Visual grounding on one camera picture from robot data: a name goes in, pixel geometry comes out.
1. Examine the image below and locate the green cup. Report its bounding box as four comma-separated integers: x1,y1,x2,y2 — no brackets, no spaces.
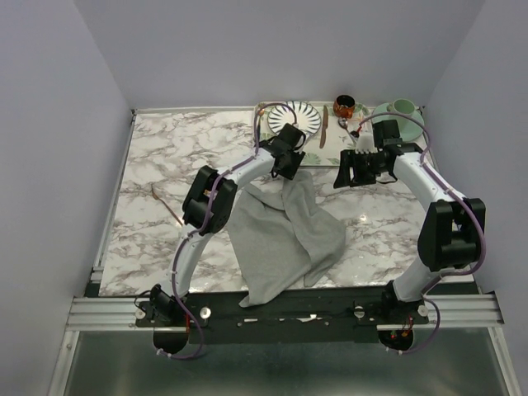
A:
385,98,416,125

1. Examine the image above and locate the silver spoon on tray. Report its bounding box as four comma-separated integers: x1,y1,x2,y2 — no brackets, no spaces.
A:
337,117,357,144

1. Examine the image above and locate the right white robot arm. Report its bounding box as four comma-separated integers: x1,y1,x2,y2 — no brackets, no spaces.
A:
333,120,486,323

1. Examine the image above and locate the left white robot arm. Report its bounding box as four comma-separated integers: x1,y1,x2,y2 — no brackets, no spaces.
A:
149,124,307,326

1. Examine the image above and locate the aluminium frame rail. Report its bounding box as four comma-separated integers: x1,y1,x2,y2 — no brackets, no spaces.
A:
66,295,504,332

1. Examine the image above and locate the copper knife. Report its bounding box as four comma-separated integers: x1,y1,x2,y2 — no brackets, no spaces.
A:
319,105,329,149

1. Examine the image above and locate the grey cloth napkin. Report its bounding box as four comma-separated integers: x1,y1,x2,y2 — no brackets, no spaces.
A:
227,171,346,308

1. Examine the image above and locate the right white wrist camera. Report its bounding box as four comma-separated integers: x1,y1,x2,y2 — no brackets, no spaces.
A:
355,131,378,154

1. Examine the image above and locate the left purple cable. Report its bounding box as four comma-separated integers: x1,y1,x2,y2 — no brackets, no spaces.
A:
152,105,300,362

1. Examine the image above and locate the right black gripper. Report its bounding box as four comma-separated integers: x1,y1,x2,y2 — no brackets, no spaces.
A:
332,148,387,188

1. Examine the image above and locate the striped white plate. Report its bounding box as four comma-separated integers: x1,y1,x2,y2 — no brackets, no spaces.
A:
267,101,322,136

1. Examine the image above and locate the orange black mug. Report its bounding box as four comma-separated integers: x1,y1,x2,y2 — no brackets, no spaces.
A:
333,94,356,119

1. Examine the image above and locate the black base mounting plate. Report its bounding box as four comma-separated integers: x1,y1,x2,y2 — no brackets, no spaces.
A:
135,285,428,345

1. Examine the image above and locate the floral serving tray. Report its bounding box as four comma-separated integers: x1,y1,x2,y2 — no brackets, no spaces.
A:
259,101,374,167

